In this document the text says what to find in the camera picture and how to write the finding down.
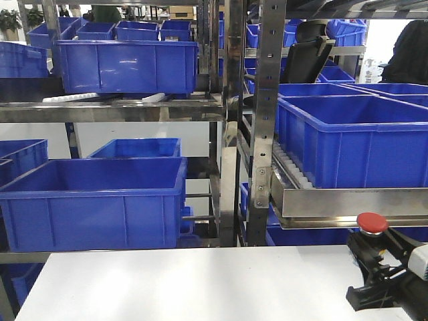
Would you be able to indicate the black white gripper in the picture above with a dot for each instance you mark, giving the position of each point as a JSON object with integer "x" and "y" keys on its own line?
{"x": 381, "y": 290}

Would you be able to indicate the red push button switch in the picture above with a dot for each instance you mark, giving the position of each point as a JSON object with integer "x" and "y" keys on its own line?
{"x": 372, "y": 223}

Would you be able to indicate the steel rack right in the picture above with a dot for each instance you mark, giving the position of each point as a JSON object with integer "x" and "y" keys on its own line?
{"x": 303, "y": 208}

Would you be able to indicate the white roller track right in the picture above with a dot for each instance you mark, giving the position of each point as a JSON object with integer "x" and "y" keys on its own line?
{"x": 290, "y": 169}

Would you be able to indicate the white roller track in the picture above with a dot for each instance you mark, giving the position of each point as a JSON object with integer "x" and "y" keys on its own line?
{"x": 70, "y": 98}
{"x": 290, "y": 169}

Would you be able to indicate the large blue bin right shelf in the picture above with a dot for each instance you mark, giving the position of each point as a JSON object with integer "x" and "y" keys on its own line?
{"x": 355, "y": 141}

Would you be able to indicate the blue bin rear right shelf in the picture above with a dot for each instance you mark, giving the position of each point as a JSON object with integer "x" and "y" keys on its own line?
{"x": 325, "y": 89}

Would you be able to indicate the black office chair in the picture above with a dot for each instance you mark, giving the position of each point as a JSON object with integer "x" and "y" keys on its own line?
{"x": 307, "y": 57}

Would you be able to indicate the blue bin behind lower left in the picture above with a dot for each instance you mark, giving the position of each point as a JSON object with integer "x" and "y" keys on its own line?
{"x": 139, "y": 148}

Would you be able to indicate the large blue bin lower left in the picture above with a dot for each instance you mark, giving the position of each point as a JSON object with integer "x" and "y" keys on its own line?
{"x": 92, "y": 204}

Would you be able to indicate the large blue bin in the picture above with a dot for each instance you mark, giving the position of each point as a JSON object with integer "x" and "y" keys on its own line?
{"x": 92, "y": 204}
{"x": 130, "y": 67}

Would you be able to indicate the white roller track left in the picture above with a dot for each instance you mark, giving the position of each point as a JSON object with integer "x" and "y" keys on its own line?
{"x": 70, "y": 98}

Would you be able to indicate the large blue bin upper left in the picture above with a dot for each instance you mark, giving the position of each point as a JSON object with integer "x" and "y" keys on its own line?
{"x": 130, "y": 67}

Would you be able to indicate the blue bin far left lower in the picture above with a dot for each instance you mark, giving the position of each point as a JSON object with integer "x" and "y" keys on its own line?
{"x": 21, "y": 156}

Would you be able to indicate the blue bin far left upper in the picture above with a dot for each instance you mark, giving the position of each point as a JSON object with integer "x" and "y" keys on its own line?
{"x": 23, "y": 61}

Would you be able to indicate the potted plant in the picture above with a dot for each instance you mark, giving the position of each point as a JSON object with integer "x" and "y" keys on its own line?
{"x": 10, "y": 24}

